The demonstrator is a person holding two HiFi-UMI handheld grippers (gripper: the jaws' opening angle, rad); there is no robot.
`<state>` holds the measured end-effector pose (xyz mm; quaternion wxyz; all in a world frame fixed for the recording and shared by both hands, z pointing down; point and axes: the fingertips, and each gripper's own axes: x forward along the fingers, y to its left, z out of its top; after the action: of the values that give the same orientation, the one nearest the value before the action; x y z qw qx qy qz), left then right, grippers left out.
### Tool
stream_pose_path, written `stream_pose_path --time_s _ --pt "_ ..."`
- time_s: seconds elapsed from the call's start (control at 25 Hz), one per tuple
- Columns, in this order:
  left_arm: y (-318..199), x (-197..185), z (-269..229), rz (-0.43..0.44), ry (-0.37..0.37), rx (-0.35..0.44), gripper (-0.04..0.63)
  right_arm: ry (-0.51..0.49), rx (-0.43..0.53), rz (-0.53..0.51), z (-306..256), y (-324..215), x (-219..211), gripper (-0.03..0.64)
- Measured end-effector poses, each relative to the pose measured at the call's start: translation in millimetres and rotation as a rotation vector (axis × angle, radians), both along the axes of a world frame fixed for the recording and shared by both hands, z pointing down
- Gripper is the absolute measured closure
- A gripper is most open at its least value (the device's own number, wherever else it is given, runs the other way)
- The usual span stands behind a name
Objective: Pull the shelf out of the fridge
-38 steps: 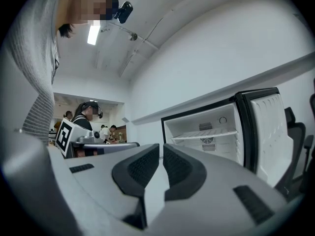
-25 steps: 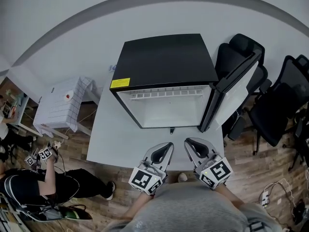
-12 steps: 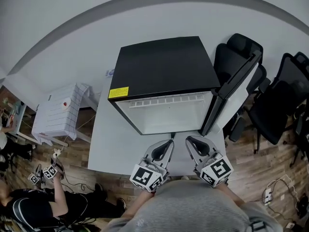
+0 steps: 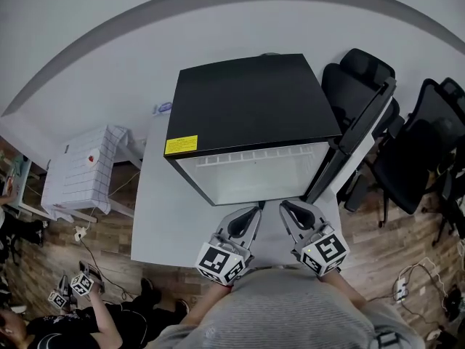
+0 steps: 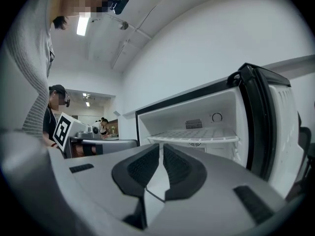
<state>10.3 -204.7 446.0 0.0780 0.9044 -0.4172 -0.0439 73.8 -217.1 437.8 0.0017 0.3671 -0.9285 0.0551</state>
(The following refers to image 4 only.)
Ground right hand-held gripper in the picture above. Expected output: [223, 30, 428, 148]
[278, 199, 351, 280]

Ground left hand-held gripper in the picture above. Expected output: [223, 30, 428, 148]
[195, 206, 263, 287]

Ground white wire fridge shelf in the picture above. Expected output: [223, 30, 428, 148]
[195, 148, 324, 167]

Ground person's right forearm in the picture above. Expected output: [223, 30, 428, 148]
[323, 270, 368, 305]

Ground person's left forearm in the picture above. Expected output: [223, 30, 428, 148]
[174, 281, 234, 327]

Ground black mini fridge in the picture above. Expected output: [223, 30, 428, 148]
[162, 52, 344, 207]

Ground person's grey knit sweater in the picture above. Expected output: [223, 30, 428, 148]
[147, 267, 424, 349]

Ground white power strip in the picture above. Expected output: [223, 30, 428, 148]
[394, 279, 408, 303]

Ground black mesh office chair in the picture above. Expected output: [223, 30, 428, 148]
[363, 77, 465, 229]

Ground small white table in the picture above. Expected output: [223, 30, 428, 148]
[40, 124, 145, 225]

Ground white blue wipes packet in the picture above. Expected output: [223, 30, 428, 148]
[152, 101, 174, 116]

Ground black padded office chair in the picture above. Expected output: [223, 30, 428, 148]
[321, 48, 406, 212]

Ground black swivel office chair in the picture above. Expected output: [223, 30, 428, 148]
[424, 136, 465, 247]

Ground white checked tablecloth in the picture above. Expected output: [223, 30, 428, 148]
[40, 124, 129, 222]

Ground black lumpy bag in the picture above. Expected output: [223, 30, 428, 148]
[444, 285, 464, 324]

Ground small teal table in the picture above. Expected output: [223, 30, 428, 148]
[0, 156, 34, 218]

